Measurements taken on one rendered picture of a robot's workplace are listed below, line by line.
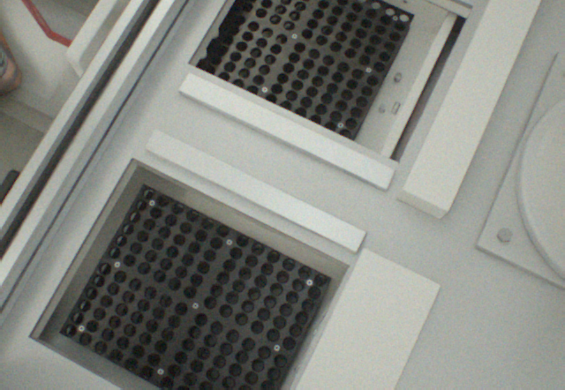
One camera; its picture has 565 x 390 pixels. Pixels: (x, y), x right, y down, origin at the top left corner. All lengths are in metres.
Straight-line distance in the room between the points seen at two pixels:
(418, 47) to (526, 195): 0.27
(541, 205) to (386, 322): 0.18
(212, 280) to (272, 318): 0.07
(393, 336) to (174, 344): 0.22
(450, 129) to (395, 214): 0.10
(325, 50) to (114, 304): 0.36
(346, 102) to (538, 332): 0.31
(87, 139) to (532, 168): 0.43
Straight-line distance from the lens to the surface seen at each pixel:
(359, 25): 0.78
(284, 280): 0.72
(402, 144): 0.81
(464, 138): 0.66
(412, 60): 0.84
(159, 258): 0.70
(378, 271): 0.64
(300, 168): 0.66
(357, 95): 0.74
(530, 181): 0.67
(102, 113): 0.66
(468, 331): 0.66
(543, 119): 0.70
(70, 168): 0.65
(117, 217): 0.78
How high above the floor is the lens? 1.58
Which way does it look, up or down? 75 degrees down
